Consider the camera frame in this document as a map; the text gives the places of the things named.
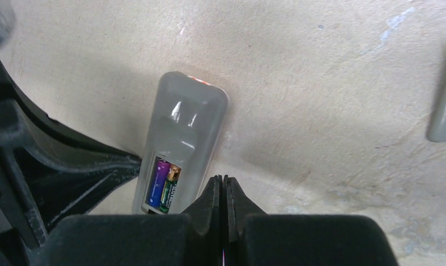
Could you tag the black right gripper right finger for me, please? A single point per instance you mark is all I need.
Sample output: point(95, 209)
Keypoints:
point(253, 237)

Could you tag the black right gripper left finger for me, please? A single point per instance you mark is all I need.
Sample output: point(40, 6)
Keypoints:
point(188, 238)

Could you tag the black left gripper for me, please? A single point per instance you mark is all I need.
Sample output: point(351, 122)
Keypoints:
point(48, 171)

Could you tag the black gold AAA battery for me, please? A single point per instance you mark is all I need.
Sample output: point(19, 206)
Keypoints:
point(169, 188)

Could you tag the purple AAA battery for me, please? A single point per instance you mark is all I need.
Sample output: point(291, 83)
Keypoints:
point(160, 173)

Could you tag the white remote control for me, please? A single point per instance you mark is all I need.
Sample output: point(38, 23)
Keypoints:
point(186, 122)

